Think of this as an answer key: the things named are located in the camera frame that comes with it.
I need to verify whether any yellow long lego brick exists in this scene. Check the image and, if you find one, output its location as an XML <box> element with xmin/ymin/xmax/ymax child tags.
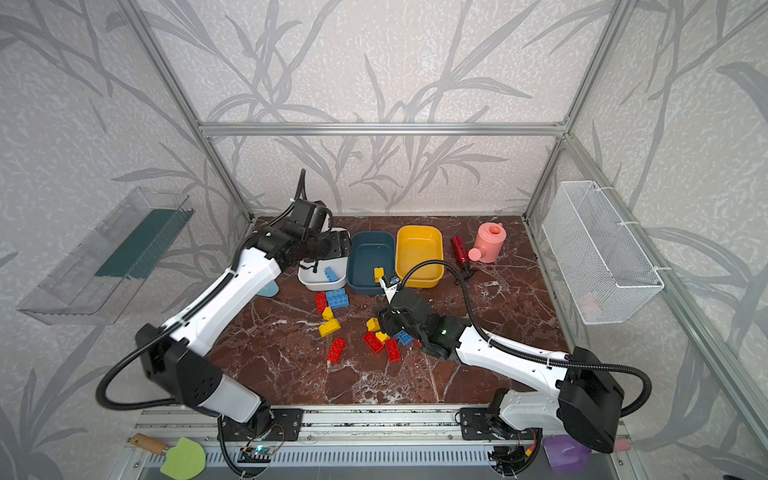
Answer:
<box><xmin>318</xmin><ymin>318</ymin><xmax>341</xmax><ymax>338</ymax></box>

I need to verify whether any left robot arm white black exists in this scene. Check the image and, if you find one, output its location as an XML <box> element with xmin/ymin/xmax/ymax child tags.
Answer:
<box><xmin>95</xmin><ymin>174</ymin><xmax>343</xmax><ymax>437</ymax></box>

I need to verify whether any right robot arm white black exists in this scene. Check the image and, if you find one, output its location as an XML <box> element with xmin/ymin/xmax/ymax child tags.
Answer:
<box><xmin>376</xmin><ymin>266</ymin><xmax>652</xmax><ymax>453</ymax></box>

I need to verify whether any large blue lego brick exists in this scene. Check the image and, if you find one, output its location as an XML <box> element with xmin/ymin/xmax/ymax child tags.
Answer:
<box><xmin>394</xmin><ymin>331</ymin><xmax>414</xmax><ymax>346</ymax></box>

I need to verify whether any white plastic bin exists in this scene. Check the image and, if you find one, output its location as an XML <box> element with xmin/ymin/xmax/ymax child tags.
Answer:
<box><xmin>298</xmin><ymin>256</ymin><xmax>350</xmax><ymax>292</ymax></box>

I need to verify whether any dark teal plastic bin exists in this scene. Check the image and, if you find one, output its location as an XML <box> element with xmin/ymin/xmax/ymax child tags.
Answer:
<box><xmin>347</xmin><ymin>231</ymin><xmax>396</xmax><ymax>296</ymax></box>

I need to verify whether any yellow square lego brick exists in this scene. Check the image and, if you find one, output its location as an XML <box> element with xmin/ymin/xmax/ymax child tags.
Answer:
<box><xmin>366</xmin><ymin>317</ymin><xmax>381</xmax><ymax>332</ymax></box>

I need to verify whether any red lego brick upright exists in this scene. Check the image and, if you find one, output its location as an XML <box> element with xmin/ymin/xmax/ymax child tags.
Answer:
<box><xmin>385</xmin><ymin>338</ymin><xmax>402</xmax><ymax>363</ymax></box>

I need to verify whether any red lego brick center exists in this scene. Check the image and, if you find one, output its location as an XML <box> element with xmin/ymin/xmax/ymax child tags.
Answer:
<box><xmin>362</xmin><ymin>332</ymin><xmax>385</xmax><ymax>354</ymax></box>

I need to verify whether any blue 2x4 lego brick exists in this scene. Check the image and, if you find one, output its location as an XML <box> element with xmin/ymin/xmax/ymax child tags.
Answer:
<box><xmin>325</xmin><ymin>289</ymin><xmax>350</xmax><ymax>309</ymax></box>

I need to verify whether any red lego brick near bins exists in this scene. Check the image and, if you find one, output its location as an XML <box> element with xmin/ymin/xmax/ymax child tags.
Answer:
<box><xmin>314</xmin><ymin>292</ymin><xmax>328</xmax><ymax>314</ymax></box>

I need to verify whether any yellow plastic bin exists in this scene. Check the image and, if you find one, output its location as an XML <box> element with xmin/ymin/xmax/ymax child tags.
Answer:
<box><xmin>395</xmin><ymin>225</ymin><xmax>445</xmax><ymax>288</ymax></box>

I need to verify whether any long red lego brick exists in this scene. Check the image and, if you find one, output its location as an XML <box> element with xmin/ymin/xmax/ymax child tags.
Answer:
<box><xmin>326</xmin><ymin>338</ymin><xmax>346</xmax><ymax>364</ymax></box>

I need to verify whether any red and black hand tool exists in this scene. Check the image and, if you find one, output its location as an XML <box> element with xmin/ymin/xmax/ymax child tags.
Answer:
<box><xmin>451</xmin><ymin>235</ymin><xmax>477</xmax><ymax>282</ymax></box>

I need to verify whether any pink toy watering can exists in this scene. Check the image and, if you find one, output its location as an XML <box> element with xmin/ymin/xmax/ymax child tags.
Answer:
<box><xmin>468</xmin><ymin>222</ymin><xmax>507</xmax><ymax>264</ymax></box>

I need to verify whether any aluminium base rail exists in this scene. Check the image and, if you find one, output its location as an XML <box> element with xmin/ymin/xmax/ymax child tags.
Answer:
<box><xmin>128</xmin><ymin>403</ymin><xmax>631</xmax><ymax>469</ymax></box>

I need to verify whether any white wire mesh basket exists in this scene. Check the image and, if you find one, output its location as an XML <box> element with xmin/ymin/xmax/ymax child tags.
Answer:
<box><xmin>543</xmin><ymin>180</ymin><xmax>665</xmax><ymax>325</ymax></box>

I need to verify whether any purple toy shovel pink handle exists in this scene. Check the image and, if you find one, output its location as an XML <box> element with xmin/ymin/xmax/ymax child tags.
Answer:
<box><xmin>542</xmin><ymin>435</ymin><xmax>598</xmax><ymax>474</ymax></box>

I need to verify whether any clear plastic wall shelf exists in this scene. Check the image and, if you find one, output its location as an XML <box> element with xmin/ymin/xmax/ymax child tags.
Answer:
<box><xmin>17</xmin><ymin>187</ymin><xmax>194</xmax><ymax>326</ymax></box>

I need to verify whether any green toy spade wooden handle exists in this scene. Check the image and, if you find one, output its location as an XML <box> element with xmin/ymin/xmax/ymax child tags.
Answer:
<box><xmin>130</xmin><ymin>434</ymin><xmax>206</xmax><ymax>480</ymax></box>

